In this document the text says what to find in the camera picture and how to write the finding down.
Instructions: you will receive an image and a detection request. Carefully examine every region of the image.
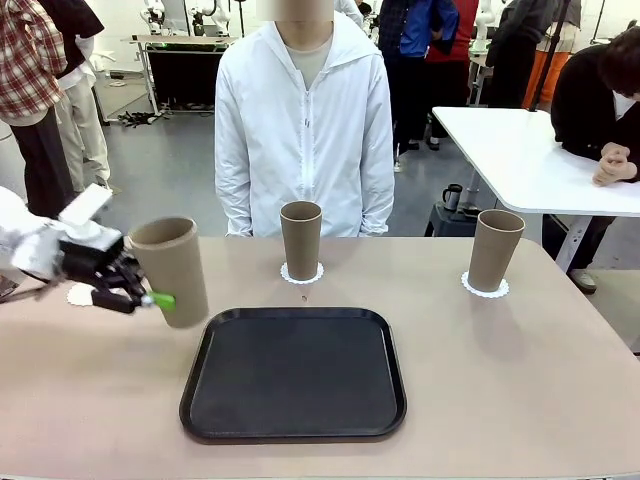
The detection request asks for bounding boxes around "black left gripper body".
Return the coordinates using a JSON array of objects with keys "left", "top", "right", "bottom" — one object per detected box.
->
[{"left": 57, "top": 234, "right": 127, "bottom": 282}]

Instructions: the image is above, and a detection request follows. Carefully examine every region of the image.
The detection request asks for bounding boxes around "white lace paper coaster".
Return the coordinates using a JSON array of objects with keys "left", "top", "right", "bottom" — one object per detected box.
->
[
  {"left": 460, "top": 269, "right": 511, "bottom": 301},
  {"left": 66, "top": 282, "right": 101, "bottom": 309},
  {"left": 279, "top": 259, "right": 326, "bottom": 286}
]

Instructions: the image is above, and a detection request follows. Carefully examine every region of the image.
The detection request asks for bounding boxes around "tall beige cup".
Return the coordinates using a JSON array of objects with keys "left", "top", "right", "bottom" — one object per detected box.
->
[
  {"left": 278, "top": 200, "right": 324, "bottom": 281},
  {"left": 127, "top": 216, "right": 210, "bottom": 330},
  {"left": 467, "top": 208, "right": 526, "bottom": 294}
]

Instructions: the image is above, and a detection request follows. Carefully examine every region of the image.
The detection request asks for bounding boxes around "person's left forearm white sleeve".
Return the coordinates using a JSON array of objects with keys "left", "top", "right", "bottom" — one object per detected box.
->
[{"left": 355, "top": 159, "right": 397, "bottom": 237}]

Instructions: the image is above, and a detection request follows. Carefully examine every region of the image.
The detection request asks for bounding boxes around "person's right forearm white sleeve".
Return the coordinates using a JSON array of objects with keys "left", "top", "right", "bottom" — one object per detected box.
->
[{"left": 214, "top": 159, "right": 255, "bottom": 237}]

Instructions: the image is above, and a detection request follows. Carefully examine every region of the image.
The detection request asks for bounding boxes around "person in beige trousers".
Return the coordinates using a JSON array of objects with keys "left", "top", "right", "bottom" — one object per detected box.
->
[{"left": 38, "top": 0, "right": 121, "bottom": 197}]

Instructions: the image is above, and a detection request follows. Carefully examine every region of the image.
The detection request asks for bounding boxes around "black plastic tray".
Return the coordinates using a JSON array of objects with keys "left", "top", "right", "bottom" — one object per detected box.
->
[{"left": 178, "top": 306, "right": 408, "bottom": 445}]

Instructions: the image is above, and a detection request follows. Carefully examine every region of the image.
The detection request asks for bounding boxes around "black-draped lab table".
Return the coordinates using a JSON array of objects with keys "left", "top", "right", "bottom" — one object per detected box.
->
[{"left": 122, "top": 33, "right": 236, "bottom": 117}]

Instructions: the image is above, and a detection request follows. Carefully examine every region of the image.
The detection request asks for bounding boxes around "person in red plaid shirt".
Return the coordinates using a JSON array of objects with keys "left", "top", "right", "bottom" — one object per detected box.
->
[{"left": 0, "top": 0, "right": 76, "bottom": 221}]

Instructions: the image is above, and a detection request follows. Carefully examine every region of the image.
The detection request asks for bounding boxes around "person in white jacket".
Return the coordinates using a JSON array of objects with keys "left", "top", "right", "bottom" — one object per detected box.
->
[{"left": 213, "top": 0, "right": 397, "bottom": 239}]

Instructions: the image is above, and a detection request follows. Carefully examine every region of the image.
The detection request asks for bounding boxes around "black travel mug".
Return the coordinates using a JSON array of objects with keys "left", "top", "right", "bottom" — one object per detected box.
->
[{"left": 441, "top": 182, "right": 465, "bottom": 213}]

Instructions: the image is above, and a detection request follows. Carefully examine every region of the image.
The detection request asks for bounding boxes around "person in blue jacket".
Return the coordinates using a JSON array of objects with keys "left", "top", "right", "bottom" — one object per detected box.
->
[{"left": 377, "top": 0, "right": 460, "bottom": 174}]

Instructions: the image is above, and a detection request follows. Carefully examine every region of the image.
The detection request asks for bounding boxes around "white height-adjustable desk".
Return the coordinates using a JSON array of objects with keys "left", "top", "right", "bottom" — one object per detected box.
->
[{"left": 430, "top": 105, "right": 640, "bottom": 274}]

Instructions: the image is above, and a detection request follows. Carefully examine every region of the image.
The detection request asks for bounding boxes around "person in red top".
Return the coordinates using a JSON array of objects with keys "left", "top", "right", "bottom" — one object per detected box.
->
[{"left": 424, "top": 0, "right": 481, "bottom": 151}]

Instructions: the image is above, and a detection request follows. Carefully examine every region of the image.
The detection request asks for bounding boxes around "person in grey coat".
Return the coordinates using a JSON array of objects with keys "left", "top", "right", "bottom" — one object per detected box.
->
[{"left": 485, "top": 0, "right": 551, "bottom": 109}]

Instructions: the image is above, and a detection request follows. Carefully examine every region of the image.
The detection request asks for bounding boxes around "person in orange trousers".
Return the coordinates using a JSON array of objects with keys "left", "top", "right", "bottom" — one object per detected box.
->
[{"left": 522, "top": 0, "right": 584, "bottom": 110}]

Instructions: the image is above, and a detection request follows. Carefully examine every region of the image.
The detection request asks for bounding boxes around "black tripod pole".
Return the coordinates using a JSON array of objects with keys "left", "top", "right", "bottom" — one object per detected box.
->
[{"left": 529, "top": 0, "right": 574, "bottom": 112}]

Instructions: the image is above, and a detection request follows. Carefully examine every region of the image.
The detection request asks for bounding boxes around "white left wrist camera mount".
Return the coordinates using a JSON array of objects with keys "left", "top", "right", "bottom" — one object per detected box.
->
[{"left": 57, "top": 183, "right": 124, "bottom": 251}]

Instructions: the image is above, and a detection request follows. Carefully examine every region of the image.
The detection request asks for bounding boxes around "black cable bundle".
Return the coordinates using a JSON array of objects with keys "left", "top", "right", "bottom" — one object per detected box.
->
[{"left": 116, "top": 109, "right": 172, "bottom": 129}]

